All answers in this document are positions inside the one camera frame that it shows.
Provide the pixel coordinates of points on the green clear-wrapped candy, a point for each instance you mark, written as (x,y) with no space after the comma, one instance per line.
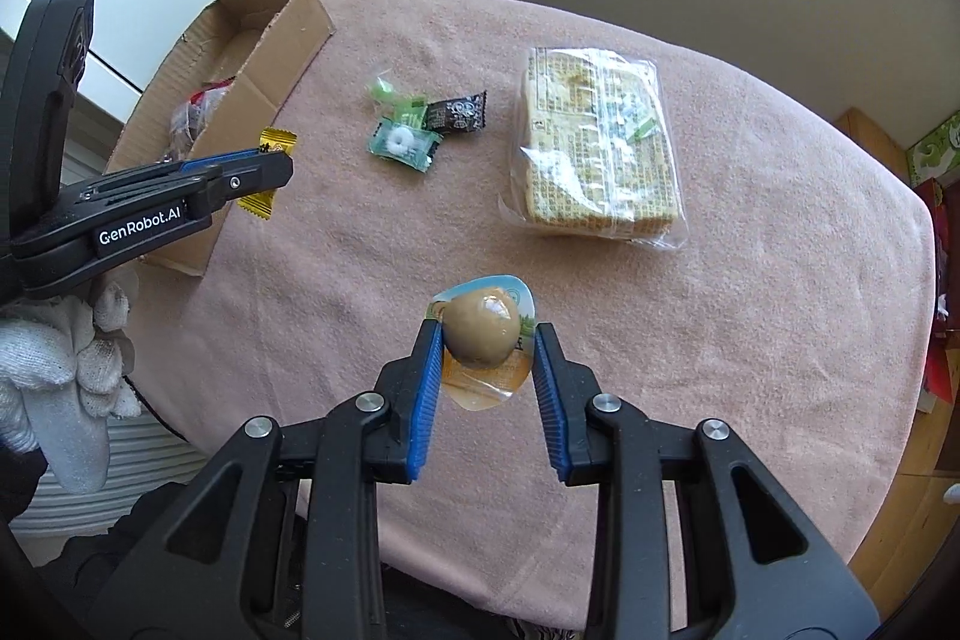
(382,89)

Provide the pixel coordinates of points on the green mint candy packet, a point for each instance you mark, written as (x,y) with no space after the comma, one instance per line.
(401,144)

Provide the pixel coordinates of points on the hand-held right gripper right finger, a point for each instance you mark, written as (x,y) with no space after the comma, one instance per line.
(551,400)

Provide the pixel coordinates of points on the red box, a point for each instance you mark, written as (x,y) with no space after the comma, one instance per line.
(946,280)

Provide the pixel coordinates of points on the yellow candy packet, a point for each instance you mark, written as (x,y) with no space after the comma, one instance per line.
(275,141)

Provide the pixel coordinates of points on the clear packet of biscuits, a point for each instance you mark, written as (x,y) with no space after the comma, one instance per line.
(592,160)

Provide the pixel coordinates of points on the person's left hand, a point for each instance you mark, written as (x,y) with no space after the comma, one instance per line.
(52,355)

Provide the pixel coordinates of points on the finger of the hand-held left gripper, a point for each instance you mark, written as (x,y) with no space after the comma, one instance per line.
(247,179)
(225,156)

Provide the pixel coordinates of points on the green carton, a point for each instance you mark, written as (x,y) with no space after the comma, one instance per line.
(937,149)

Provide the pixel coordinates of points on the packed braised egg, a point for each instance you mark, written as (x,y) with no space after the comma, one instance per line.
(480,325)

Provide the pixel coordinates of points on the white ribbed shutter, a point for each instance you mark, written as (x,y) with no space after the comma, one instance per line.
(142,460)

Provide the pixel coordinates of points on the cardboard box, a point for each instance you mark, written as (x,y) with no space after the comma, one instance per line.
(255,63)

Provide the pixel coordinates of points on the black candy packet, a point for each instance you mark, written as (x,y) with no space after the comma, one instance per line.
(457,114)

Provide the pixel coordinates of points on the clear packet of dark snack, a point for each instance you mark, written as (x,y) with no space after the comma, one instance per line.
(191,119)

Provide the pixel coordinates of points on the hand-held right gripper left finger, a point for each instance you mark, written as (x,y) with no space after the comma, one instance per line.
(427,385)

